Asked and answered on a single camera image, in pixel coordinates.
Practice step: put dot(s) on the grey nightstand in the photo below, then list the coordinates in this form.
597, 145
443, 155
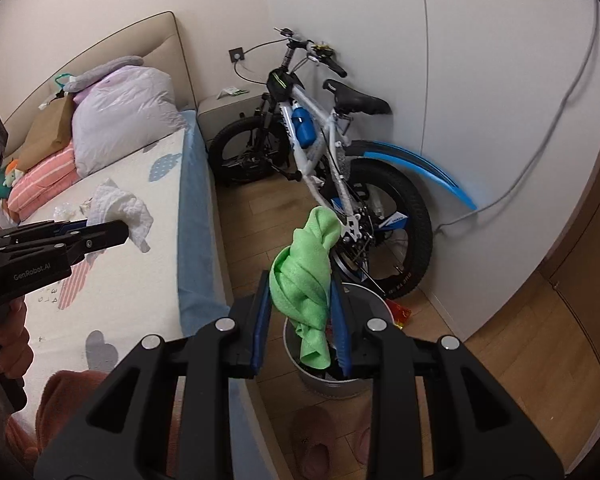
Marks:
220, 115

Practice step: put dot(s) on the red packet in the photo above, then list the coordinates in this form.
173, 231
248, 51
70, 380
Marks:
399, 312

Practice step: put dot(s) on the white cloth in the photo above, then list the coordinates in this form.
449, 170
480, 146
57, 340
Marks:
120, 205

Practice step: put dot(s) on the lavender quilt in clear bag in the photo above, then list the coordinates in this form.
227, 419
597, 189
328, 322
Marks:
125, 115

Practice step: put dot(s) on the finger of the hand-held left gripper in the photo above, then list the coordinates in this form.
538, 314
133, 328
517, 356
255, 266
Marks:
100, 237
55, 226

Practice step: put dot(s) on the person's left hand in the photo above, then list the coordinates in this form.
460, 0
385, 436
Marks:
15, 345

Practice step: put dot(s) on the pink striped quilt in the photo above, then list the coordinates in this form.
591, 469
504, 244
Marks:
45, 175

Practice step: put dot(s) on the pink fluffy slipper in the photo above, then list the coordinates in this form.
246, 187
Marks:
312, 440

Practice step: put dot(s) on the grey folded clothing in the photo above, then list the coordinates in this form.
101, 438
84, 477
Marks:
100, 72

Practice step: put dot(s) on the blue bed sheet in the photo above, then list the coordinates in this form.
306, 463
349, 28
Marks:
195, 240

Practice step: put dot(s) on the blue water bottle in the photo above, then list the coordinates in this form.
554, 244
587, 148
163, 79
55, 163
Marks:
304, 127

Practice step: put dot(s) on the white paper tag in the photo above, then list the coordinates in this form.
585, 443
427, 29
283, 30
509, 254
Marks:
230, 92

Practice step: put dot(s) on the green cloth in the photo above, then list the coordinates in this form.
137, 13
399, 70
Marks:
300, 270

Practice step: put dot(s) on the white and blue bicycle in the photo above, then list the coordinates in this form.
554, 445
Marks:
360, 102

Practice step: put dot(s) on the orange and green plush toy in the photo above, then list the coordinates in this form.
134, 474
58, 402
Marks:
14, 175

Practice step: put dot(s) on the beige bed headboard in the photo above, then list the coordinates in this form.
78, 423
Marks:
130, 40

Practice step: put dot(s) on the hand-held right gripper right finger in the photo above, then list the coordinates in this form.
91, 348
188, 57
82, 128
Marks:
341, 340

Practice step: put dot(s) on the clear crumpled plastic bag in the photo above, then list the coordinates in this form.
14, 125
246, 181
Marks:
62, 211

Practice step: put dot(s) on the person's rust trousers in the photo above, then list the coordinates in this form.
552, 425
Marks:
65, 400

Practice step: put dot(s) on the wall socket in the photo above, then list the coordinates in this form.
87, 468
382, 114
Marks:
236, 55

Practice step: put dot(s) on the round metal bin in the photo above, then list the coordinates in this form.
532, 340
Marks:
330, 387

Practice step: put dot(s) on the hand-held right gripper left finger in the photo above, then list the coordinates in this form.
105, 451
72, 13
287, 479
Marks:
261, 330

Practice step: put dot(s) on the brown paper bag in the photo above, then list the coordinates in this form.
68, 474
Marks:
45, 135

